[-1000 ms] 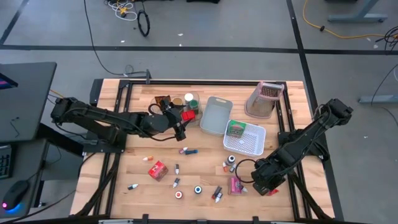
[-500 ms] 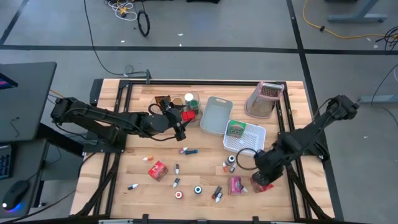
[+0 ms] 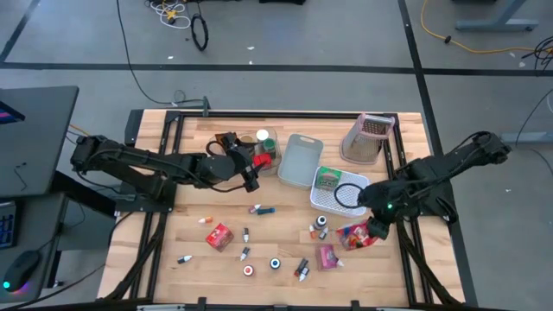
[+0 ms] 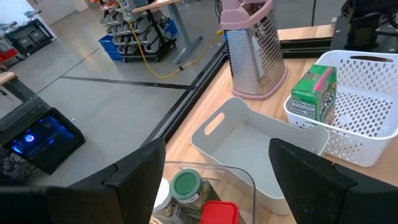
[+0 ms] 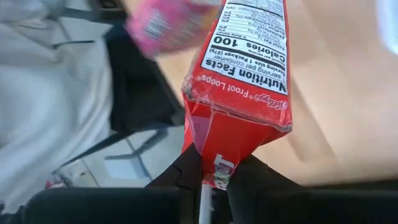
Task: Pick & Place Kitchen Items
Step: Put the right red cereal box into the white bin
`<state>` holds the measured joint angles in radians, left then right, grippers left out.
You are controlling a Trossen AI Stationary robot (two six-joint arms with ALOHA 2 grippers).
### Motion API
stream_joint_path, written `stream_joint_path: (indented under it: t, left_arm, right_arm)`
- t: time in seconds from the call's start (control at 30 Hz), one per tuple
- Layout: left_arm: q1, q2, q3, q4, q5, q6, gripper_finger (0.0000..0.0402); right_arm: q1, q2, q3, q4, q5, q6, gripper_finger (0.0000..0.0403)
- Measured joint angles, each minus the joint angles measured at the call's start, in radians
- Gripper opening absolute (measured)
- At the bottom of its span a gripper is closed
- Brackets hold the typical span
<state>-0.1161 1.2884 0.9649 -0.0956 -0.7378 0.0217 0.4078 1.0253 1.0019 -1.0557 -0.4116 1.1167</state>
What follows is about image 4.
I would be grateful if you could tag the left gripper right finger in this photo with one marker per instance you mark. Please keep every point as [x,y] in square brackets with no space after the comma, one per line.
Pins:
[326,196]

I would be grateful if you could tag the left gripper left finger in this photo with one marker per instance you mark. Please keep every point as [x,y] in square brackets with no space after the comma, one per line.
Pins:
[93,199]

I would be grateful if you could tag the white lid spice jar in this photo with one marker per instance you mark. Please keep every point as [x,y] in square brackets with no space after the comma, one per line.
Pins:
[163,199]

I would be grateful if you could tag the clear plastic bin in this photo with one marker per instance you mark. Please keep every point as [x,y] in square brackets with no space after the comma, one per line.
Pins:
[248,186]

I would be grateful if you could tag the green lid spice jar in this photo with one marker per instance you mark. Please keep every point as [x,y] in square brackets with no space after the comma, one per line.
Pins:
[186,185]

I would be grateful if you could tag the green cereal box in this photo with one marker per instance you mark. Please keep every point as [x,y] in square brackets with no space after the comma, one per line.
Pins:
[314,93]

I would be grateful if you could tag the red lid paprika tin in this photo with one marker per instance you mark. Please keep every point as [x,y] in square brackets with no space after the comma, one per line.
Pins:
[219,213]

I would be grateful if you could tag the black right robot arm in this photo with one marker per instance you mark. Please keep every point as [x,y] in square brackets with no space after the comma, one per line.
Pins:
[363,25]

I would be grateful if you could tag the black computer tower blue light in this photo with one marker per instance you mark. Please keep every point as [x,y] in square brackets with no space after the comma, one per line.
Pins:
[40,137]

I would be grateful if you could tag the white perforated basket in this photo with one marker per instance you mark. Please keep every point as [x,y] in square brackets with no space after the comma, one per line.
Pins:
[367,118]

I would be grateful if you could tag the grey plastic bin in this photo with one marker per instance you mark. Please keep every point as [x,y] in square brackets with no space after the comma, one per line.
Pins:
[245,146]

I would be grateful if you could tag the blue storage bin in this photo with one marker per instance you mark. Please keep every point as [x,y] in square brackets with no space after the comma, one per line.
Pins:
[110,46]

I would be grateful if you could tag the rack of storage bins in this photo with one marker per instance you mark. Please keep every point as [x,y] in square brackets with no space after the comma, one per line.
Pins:
[140,34]

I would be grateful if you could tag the black equipment cart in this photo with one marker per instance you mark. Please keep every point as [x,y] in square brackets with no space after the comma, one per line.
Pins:
[29,35]

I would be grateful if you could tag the grey desk leg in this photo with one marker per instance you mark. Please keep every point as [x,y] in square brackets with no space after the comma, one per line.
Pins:
[185,34]

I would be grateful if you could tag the black aluminium table frame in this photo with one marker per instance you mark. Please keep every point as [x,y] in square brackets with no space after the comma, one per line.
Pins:
[175,116]

